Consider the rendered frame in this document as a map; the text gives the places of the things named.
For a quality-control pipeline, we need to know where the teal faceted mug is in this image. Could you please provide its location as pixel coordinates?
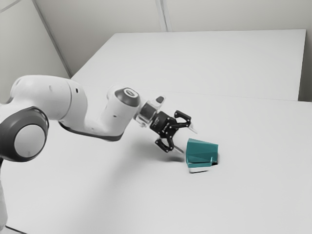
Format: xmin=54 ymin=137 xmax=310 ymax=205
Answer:
xmin=184 ymin=137 xmax=219 ymax=174

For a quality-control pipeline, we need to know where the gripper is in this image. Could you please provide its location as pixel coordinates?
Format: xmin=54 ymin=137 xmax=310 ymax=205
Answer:
xmin=150 ymin=110 xmax=198 ymax=154

